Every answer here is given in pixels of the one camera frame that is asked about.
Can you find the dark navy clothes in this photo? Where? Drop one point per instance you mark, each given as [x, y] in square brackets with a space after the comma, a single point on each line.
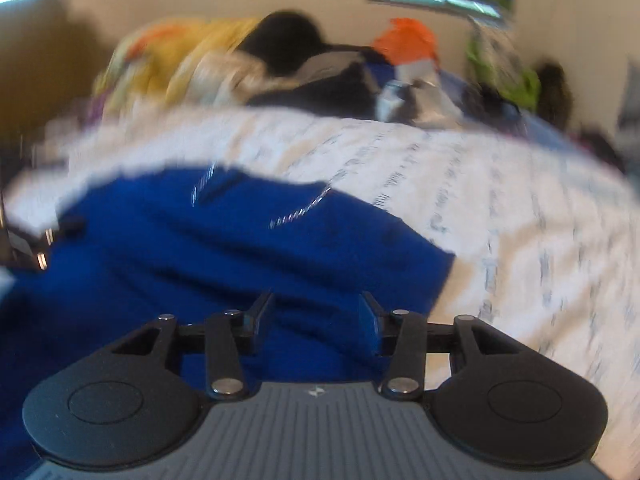
[330, 85]

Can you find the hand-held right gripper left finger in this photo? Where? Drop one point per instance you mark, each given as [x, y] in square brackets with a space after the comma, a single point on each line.
[263, 317]

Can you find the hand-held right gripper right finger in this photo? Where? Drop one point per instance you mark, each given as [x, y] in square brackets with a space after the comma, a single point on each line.
[371, 321]

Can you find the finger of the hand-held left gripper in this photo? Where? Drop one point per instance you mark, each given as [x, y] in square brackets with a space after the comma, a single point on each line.
[30, 246]

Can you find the blue fleece garment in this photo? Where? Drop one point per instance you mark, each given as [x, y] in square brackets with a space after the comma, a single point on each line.
[200, 260]

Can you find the yellow blanket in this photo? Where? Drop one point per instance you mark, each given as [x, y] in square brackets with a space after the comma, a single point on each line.
[200, 40]

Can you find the orange plastic bag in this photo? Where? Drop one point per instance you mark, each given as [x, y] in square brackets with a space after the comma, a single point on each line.
[407, 40]

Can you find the white script-printed bed sheet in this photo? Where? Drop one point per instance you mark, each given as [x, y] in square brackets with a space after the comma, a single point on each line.
[500, 210]

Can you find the black cushion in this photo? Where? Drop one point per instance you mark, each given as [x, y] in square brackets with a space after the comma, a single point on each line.
[285, 35]

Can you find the white puffy quilt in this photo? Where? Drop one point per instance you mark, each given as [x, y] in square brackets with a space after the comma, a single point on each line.
[220, 77]

